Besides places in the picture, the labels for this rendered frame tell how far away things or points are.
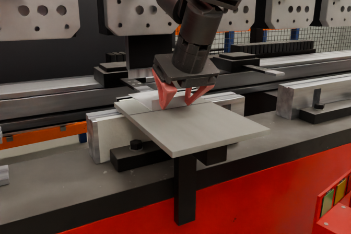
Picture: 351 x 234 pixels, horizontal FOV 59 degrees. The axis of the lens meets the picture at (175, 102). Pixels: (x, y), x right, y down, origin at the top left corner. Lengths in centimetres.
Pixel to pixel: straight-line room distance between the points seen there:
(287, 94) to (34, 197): 70
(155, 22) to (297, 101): 51
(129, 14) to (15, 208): 39
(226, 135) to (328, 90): 62
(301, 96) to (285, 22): 24
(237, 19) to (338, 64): 85
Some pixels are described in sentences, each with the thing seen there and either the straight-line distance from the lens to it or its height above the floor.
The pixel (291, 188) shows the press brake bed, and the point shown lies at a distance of 87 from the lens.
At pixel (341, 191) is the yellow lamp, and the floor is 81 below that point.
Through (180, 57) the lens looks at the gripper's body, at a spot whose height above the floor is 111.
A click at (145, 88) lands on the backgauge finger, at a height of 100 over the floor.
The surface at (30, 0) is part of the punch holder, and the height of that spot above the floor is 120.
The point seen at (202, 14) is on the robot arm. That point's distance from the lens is 47.
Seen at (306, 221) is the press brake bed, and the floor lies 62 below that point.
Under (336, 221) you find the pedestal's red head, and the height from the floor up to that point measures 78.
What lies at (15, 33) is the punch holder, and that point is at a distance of 58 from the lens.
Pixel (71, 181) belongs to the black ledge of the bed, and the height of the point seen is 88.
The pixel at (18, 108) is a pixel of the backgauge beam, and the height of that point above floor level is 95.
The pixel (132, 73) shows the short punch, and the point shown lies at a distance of 68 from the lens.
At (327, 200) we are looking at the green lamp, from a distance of 73.
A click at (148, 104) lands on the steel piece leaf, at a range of 63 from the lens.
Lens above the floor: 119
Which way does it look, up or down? 17 degrees down
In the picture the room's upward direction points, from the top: straight up
